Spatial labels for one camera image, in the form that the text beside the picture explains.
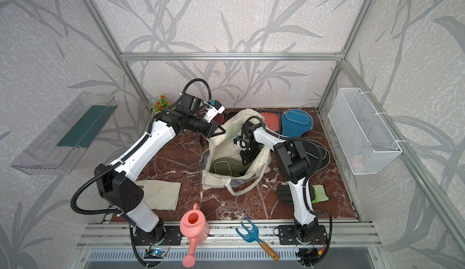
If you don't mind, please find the olive green paddle case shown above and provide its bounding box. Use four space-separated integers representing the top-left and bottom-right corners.
209 157 251 178

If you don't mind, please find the beige canvas bag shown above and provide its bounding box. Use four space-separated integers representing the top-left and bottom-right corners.
202 109 272 196

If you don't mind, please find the blue paddle case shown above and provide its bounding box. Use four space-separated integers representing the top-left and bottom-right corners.
282 109 314 137

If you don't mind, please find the maroon paddle case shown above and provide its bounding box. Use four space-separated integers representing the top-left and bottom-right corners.
213 114 225 125

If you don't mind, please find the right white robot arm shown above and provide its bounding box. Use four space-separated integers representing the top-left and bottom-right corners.
242 122 318 239

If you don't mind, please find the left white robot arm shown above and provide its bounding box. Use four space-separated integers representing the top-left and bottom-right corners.
94 106 225 239

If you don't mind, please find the green artificial plant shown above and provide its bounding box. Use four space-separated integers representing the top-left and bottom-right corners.
149 95 171 115

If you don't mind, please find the black and green glove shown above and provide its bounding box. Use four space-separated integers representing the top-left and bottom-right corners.
277 185 329 207

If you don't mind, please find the blue hand rake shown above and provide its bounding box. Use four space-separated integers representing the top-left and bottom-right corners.
236 216 280 262

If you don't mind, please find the beige work glove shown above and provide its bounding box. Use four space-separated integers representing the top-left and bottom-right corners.
136 180 181 211

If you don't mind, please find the pink watering can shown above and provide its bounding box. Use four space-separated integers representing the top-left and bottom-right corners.
180 203 210 268

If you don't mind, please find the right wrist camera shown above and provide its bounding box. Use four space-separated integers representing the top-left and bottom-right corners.
233 121 262 150

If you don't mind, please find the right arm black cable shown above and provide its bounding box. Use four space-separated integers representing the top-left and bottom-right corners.
243 115 333 241

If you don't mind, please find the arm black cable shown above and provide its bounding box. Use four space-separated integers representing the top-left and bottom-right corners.
243 115 333 241
70 78 213 216

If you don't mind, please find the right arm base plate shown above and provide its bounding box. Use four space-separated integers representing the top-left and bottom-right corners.
278 224 328 246

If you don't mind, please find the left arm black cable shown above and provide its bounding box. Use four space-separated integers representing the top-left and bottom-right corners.
70 78 213 216

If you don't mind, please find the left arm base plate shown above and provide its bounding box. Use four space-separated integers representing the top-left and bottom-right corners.
132 225 182 246

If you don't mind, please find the white wire mesh basket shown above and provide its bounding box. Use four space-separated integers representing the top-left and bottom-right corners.
328 87 403 175

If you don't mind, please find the clear plastic wall shelf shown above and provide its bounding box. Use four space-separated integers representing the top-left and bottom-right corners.
10 92 117 176

